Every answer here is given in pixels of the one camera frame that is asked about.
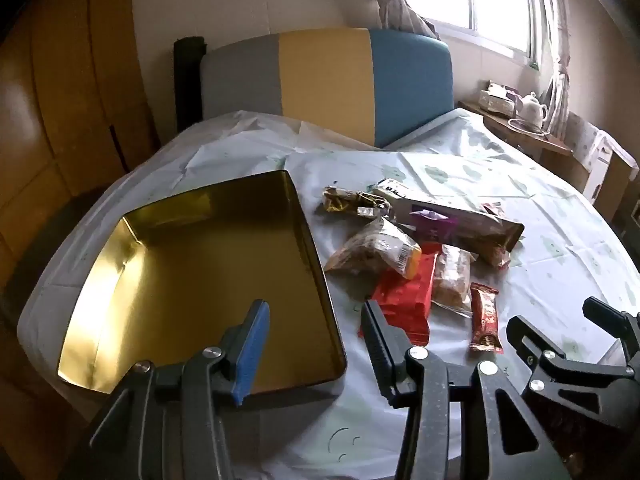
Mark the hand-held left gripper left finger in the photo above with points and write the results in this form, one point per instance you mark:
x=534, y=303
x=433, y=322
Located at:
x=252, y=350

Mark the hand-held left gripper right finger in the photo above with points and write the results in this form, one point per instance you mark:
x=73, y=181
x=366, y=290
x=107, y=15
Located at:
x=380, y=355

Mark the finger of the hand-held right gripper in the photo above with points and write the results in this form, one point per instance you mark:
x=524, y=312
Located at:
x=612, y=320
x=555, y=360

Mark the red snack packet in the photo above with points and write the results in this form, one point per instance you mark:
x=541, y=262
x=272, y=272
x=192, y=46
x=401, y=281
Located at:
x=405, y=290

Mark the small red bar packet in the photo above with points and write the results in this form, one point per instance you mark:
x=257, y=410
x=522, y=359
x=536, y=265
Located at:
x=485, y=317

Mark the gold metal tin box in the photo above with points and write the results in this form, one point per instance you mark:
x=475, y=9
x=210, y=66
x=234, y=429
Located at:
x=200, y=270

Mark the clear packet with yellow label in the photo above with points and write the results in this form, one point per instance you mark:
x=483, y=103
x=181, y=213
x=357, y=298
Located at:
x=370, y=247

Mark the clear nut brittle packet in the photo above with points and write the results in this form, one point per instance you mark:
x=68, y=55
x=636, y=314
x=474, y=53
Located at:
x=452, y=275

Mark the purple snack packet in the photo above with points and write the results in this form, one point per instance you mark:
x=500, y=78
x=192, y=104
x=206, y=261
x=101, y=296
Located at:
x=432, y=225

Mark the gold candy wrapper packet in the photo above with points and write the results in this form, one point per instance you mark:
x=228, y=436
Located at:
x=340, y=200

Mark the long white brown packet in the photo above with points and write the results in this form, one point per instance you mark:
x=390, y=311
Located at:
x=475, y=220

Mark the white cardboard box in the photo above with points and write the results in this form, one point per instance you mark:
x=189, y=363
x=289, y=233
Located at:
x=600, y=160

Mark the wooden side table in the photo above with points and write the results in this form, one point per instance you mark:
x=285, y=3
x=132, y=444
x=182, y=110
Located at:
x=550, y=152

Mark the white patterned tablecloth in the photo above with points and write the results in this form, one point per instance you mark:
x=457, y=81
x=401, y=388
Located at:
x=500, y=170

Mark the white teapot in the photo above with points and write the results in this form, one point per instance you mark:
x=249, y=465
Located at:
x=531, y=110

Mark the tissue box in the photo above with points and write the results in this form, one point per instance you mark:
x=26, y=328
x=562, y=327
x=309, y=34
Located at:
x=497, y=100

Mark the thin side curtain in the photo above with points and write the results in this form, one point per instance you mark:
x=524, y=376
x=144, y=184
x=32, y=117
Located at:
x=560, y=60

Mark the black rolled mat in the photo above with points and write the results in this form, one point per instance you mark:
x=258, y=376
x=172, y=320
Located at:
x=189, y=80

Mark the grey yellow blue headboard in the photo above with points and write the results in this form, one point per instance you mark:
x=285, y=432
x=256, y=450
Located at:
x=325, y=80

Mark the wooden wardrobe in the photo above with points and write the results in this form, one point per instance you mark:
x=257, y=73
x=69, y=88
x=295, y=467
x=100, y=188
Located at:
x=65, y=85

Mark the window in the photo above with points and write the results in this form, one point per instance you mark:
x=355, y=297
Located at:
x=495, y=0

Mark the patterned curtain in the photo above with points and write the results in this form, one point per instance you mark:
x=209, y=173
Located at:
x=395, y=0

